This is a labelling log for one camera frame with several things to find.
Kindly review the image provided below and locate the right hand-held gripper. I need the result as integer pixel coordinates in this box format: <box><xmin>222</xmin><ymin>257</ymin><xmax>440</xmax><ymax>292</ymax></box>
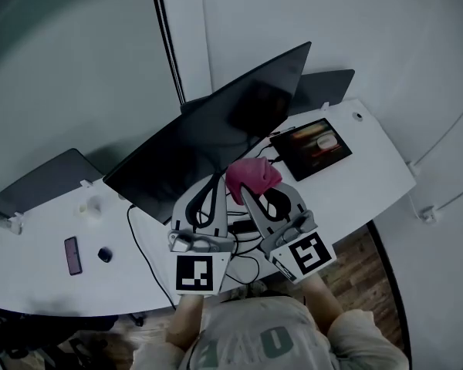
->
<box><xmin>240</xmin><ymin>183</ymin><xmax>338</xmax><ymax>283</ymax></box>

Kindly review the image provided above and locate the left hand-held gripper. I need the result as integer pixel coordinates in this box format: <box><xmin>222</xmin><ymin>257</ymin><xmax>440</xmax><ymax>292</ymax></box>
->
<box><xmin>167</xmin><ymin>174</ymin><xmax>235</xmax><ymax>296</ymax></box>

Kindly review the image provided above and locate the pink cloth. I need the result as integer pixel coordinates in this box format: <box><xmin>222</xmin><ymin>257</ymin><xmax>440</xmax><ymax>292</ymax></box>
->
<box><xmin>225</xmin><ymin>156</ymin><xmax>284</xmax><ymax>204</ymax></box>

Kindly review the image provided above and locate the black monitor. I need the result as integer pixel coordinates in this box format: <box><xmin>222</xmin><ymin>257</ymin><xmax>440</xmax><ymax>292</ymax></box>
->
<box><xmin>102</xmin><ymin>41</ymin><xmax>313</xmax><ymax>225</ymax></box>

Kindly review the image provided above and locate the person's left forearm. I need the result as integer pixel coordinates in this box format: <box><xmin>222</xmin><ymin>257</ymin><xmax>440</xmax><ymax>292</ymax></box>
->
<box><xmin>165</xmin><ymin>294</ymin><xmax>208</xmax><ymax>352</ymax></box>

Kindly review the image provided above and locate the person's right forearm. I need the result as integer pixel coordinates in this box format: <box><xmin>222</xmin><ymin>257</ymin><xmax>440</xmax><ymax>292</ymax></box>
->
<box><xmin>300</xmin><ymin>273</ymin><xmax>345</xmax><ymax>337</ymax></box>

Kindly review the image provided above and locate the black power adapter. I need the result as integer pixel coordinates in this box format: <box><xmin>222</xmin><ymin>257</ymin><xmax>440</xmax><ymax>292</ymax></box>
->
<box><xmin>231</xmin><ymin>218</ymin><xmax>258</xmax><ymax>236</ymax></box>

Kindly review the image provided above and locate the black tablet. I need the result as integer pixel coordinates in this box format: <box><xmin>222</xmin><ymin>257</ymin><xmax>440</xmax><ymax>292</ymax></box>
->
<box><xmin>269</xmin><ymin>117</ymin><xmax>353</xmax><ymax>183</ymax></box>

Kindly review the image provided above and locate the person's light grey shirt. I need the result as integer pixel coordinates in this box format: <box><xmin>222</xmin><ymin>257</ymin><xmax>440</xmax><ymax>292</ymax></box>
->
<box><xmin>130</xmin><ymin>294</ymin><xmax>411</xmax><ymax>370</ymax></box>

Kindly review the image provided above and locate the small white cup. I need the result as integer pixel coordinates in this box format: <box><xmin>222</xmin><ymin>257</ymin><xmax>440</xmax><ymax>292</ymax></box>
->
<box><xmin>78</xmin><ymin>196</ymin><xmax>102</xmax><ymax>217</ymax></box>

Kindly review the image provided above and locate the dark grey desk divider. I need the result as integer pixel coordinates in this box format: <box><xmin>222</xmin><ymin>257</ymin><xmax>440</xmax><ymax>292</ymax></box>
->
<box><xmin>0</xmin><ymin>147</ymin><xmax>103</xmax><ymax>219</ymax></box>
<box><xmin>289</xmin><ymin>68</ymin><xmax>357</xmax><ymax>116</ymax></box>

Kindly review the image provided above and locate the dark smartphone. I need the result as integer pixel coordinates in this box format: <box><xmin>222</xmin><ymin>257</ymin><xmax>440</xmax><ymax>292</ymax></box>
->
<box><xmin>63</xmin><ymin>235</ymin><xmax>83</xmax><ymax>277</ymax></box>

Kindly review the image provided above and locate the black office chair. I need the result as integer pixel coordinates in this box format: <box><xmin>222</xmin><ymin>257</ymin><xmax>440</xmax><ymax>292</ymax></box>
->
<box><xmin>0</xmin><ymin>302</ymin><xmax>119</xmax><ymax>364</ymax></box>

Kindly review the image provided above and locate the long black power cable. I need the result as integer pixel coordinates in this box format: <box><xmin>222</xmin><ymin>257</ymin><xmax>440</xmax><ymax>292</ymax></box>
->
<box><xmin>126</xmin><ymin>203</ymin><xmax>177</xmax><ymax>310</ymax></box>

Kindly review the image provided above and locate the thin black rod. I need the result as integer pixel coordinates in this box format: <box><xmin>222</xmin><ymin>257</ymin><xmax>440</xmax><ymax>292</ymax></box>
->
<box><xmin>148</xmin><ymin>0</ymin><xmax>187</xmax><ymax>104</ymax></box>

